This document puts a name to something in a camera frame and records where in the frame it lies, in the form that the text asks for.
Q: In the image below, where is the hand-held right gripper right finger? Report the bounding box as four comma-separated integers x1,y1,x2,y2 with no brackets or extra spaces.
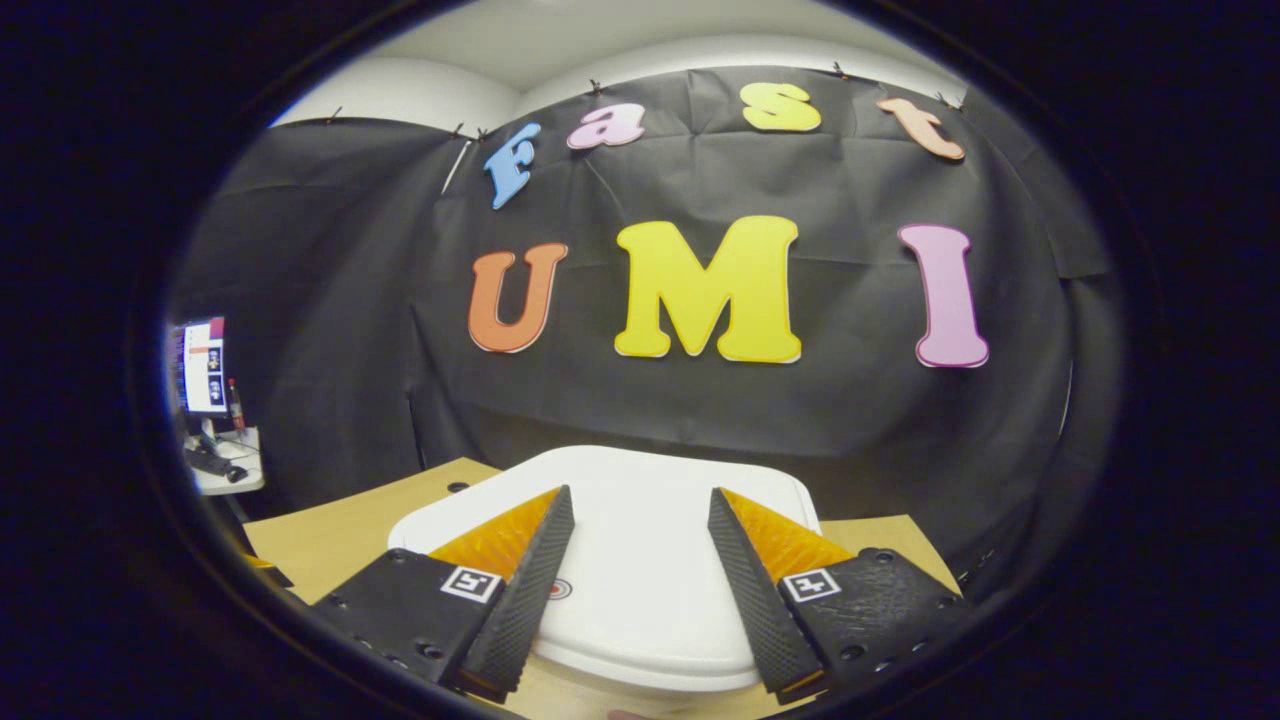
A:
707,487,976,705

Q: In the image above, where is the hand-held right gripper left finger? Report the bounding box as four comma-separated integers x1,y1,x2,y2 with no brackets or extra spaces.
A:
312,485,576,703

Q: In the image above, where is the wooden desktop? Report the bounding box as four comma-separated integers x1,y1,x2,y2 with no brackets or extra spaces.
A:
243,457,961,720

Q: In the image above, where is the white desktop garbage bin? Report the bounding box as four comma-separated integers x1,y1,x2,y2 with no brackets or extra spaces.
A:
388,445,823,696

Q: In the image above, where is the computer monitor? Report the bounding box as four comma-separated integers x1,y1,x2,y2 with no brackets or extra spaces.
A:
172,317,229,416

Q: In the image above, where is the white side table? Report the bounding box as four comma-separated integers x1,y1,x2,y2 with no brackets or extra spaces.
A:
190,425,266,496

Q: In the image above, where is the black backdrop cloth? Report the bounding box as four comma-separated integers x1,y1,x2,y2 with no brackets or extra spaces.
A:
165,65,1126,581

